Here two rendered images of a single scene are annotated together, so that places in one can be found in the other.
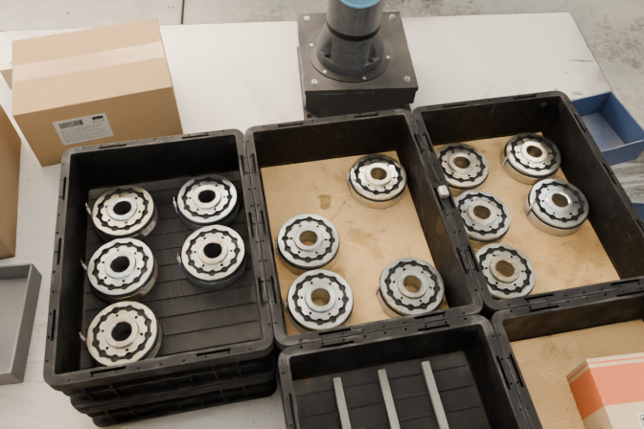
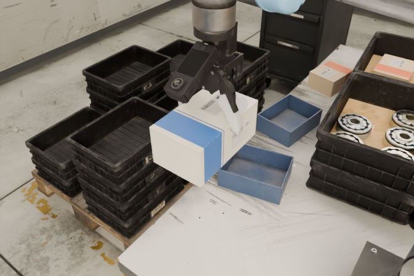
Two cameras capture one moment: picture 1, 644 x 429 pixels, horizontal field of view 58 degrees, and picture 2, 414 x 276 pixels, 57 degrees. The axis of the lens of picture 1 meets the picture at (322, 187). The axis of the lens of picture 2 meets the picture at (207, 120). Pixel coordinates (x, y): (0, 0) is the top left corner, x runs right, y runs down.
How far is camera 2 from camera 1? 1.60 m
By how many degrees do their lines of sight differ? 81
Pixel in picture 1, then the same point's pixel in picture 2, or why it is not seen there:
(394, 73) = (381, 263)
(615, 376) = (400, 74)
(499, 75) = (249, 248)
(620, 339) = not seen: hidden behind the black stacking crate
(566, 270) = (368, 114)
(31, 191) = not seen: outside the picture
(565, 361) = not seen: hidden behind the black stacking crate
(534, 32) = (172, 263)
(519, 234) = (379, 132)
